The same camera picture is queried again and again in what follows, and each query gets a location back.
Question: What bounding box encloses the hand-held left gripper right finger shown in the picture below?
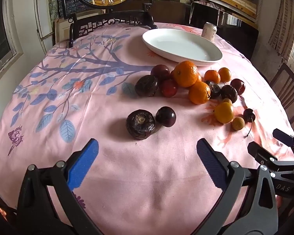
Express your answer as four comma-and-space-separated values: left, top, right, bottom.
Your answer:
196, 138, 279, 235

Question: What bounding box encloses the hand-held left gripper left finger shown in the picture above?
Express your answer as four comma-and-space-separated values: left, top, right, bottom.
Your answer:
17, 138, 106, 235

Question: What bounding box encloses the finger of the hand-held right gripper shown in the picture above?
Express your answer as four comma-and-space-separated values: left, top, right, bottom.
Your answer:
247, 141, 294, 177
273, 128, 294, 161

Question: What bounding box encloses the small tan longan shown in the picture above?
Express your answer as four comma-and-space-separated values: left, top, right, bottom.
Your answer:
231, 117, 245, 131

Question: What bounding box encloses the dark red cherry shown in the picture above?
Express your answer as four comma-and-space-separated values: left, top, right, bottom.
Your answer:
243, 108, 256, 137
155, 106, 177, 128

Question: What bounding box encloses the yellow round citrus fruit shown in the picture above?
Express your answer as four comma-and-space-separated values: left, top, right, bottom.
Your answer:
214, 102, 234, 124

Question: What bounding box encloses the red cherry tomato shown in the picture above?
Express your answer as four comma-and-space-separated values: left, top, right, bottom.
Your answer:
161, 79, 179, 97

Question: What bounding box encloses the white oval plate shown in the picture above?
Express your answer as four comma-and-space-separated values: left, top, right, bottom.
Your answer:
142, 28, 223, 66

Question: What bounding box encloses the dark wooden chair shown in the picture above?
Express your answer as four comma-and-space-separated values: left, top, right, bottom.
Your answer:
269, 62, 294, 128

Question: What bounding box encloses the pink floral tablecloth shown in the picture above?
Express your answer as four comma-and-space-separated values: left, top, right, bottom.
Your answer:
0, 22, 294, 235

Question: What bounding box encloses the dark red plum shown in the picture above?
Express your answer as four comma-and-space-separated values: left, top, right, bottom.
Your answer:
151, 64, 171, 80
230, 78, 246, 95

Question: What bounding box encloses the small smooth orange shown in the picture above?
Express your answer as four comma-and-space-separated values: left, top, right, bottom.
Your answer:
218, 67, 232, 83

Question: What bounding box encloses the large mandarin orange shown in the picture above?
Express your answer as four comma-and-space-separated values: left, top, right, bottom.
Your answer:
173, 61, 199, 88

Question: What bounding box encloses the pale drink can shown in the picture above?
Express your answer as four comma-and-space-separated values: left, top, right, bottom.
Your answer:
201, 22, 218, 42

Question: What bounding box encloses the black glossy cabinet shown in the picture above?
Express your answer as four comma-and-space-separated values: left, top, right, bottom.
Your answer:
190, 1, 227, 27

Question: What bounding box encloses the white framed window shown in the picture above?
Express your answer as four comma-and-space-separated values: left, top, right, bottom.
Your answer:
0, 0, 24, 84

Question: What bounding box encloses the wall shelf with wooden boards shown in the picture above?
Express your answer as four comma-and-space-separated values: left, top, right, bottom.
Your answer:
154, 0, 264, 24

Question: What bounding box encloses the blue patterned wall hanging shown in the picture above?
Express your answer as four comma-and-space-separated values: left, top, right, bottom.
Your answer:
61, 0, 89, 17

